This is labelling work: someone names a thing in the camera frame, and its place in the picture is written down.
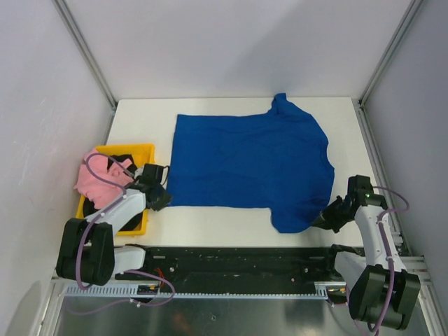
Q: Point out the aluminium frame post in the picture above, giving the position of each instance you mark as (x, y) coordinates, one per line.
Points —
(411, 14)
(81, 43)

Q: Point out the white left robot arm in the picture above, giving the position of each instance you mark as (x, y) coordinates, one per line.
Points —
(87, 253)

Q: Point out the right aluminium frame post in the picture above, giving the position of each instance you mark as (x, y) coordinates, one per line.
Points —
(411, 14)

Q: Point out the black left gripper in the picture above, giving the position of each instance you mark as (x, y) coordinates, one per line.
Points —
(165, 200)

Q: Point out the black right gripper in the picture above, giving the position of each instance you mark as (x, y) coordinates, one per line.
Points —
(325, 220)

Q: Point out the black t shirt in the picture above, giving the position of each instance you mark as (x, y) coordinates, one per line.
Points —
(122, 159)

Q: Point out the pink t shirt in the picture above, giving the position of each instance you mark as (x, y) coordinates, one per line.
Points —
(99, 178)

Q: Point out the left aluminium frame post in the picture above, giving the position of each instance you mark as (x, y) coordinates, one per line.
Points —
(81, 43)

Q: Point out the yellow plastic bin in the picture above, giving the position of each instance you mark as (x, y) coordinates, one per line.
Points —
(105, 170)

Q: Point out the blue t shirt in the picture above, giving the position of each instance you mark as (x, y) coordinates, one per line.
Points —
(277, 160)

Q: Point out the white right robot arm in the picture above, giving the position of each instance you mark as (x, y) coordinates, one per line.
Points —
(381, 292)

